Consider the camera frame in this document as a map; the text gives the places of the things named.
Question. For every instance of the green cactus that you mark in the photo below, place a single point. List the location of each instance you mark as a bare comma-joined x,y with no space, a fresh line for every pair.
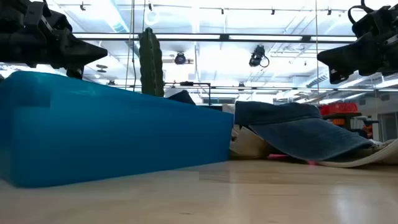
151,62

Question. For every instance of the blue plastic tray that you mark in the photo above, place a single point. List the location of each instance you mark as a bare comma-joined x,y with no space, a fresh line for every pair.
109,133

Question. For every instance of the round black overhead camera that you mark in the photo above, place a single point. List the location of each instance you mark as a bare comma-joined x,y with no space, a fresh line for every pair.
180,58

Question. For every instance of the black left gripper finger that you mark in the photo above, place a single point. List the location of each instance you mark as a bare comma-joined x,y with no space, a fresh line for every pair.
81,53
75,73

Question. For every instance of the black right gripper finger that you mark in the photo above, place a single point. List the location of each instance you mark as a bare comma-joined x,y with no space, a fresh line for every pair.
337,77
342,57

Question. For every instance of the black overhead frame beam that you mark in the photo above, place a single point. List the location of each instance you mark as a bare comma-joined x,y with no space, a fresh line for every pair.
224,37

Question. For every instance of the tan cap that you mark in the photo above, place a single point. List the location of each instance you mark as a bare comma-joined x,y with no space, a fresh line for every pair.
382,156
248,144

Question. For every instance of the red storage crate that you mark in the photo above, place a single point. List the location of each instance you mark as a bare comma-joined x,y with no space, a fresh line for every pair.
339,109

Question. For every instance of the dark storage shelf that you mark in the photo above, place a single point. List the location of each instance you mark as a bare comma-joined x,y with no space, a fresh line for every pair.
342,116

